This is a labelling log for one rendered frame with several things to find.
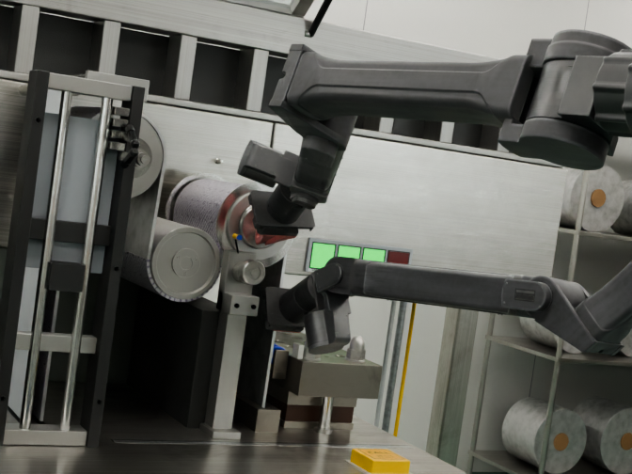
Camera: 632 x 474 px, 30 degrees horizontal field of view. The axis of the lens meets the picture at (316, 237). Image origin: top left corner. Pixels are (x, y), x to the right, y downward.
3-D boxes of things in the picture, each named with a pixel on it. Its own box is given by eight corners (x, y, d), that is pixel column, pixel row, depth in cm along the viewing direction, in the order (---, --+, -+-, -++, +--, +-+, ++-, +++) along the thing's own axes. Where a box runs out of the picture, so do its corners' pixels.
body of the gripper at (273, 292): (317, 331, 198) (339, 317, 192) (263, 326, 193) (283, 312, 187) (314, 294, 200) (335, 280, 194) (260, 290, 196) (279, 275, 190)
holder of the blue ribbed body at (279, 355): (272, 378, 202) (276, 350, 202) (222, 352, 222) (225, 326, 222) (288, 379, 203) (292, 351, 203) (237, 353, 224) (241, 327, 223)
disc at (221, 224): (214, 269, 194) (218, 180, 193) (213, 268, 195) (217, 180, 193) (294, 268, 201) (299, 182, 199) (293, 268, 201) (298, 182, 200)
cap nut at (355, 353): (351, 361, 206) (354, 337, 206) (340, 357, 209) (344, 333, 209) (369, 362, 208) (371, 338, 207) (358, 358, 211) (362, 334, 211)
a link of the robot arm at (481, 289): (592, 284, 160) (547, 276, 152) (586, 325, 159) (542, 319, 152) (361, 261, 190) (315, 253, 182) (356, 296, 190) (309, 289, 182)
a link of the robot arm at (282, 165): (318, 208, 171) (338, 153, 172) (246, 179, 168) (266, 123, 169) (298, 214, 182) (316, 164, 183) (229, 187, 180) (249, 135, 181)
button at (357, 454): (371, 475, 181) (372, 460, 180) (349, 462, 187) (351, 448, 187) (409, 475, 184) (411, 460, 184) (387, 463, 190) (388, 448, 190)
